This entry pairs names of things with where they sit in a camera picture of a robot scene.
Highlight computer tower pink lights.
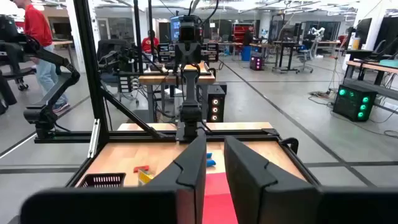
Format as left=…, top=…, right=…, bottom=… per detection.
left=206, top=84, right=228, bottom=123

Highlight blue bin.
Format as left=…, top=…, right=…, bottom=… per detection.
left=241, top=45, right=252, bottom=62

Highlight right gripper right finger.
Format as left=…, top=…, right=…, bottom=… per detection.
left=223, top=136, right=323, bottom=224

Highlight yellow crayon box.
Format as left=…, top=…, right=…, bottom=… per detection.
left=137, top=169, right=155, bottom=187

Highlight grey office chair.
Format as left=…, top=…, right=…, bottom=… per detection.
left=296, top=45, right=315, bottom=75

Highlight white robot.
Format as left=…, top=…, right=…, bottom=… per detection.
left=310, top=27, right=326, bottom=42

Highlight black mesh basket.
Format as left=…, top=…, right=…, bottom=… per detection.
left=76, top=172, right=127, bottom=189

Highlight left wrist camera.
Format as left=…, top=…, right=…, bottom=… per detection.
left=178, top=14, right=200, bottom=43

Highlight person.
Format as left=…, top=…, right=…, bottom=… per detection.
left=11, top=0, right=71, bottom=113
left=141, top=29, right=161, bottom=62

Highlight silver aluminium bracket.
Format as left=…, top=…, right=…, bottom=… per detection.
left=88, top=119, right=101, bottom=159

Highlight black frame clamp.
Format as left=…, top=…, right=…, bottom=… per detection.
left=280, top=136, right=300, bottom=156

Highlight blue-lit monitor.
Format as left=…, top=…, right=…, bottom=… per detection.
left=170, top=15, right=182, bottom=43

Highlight red translucent plastic tray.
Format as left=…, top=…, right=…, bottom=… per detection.
left=203, top=172, right=239, bottom=224

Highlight computer tower green lights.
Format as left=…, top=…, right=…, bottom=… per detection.
left=332, top=84, right=378, bottom=123

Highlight black aluminium frame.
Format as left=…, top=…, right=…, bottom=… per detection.
left=33, top=0, right=323, bottom=189

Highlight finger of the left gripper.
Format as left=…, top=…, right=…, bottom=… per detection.
left=177, top=45, right=188, bottom=65
left=188, top=45, right=201, bottom=65

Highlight small tower purple lights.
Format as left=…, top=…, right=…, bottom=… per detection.
left=249, top=55, right=264, bottom=72

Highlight wooden desk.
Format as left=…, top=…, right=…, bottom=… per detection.
left=138, top=61, right=217, bottom=124

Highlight red tool cabinet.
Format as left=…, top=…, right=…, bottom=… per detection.
left=231, top=22, right=256, bottom=43

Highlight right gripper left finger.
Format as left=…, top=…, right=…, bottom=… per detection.
left=144, top=133, right=208, bottom=224

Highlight wooden workbench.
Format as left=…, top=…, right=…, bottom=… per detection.
left=343, top=58, right=398, bottom=101

